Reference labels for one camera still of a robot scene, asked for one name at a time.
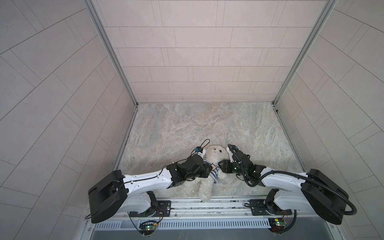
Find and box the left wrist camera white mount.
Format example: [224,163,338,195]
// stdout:
[195,147,206,159]

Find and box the left green circuit board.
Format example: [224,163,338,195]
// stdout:
[139,221,159,236]

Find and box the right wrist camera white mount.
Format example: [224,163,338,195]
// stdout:
[227,144,240,163]

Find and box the right corner aluminium profile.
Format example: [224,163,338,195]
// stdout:
[272,0,337,110]

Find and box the blue white striped sweater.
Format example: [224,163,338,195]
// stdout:
[204,160,222,184]

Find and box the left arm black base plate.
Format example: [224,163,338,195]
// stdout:
[129,201,171,218]

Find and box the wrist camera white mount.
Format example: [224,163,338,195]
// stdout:
[195,147,206,159]
[227,144,240,163]

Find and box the left camera black cable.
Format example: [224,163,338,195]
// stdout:
[176,138,211,164]

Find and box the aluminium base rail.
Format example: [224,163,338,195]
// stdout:
[89,192,315,224]

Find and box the corner aluminium profile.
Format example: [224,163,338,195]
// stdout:
[272,0,337,110]
[83,0,138,106]

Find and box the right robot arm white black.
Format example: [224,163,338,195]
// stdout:
[219,151,357,225]

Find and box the white teddy bear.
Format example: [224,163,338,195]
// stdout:
[198,145,229,202]

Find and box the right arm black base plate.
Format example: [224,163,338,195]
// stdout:
[247,200,293,216]

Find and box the black corrugated cable conduit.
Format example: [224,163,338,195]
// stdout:
[227,144,358,216]

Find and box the left corner aluminium profile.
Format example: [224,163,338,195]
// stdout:
[83,0,138,106]

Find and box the green circuit board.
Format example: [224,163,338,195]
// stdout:
[139,221,159,236]
[268,218,288,233]

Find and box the right green circuit board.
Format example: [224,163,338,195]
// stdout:
[268,218,288,233]

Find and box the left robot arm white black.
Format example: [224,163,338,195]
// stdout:
[86,153,214,224]

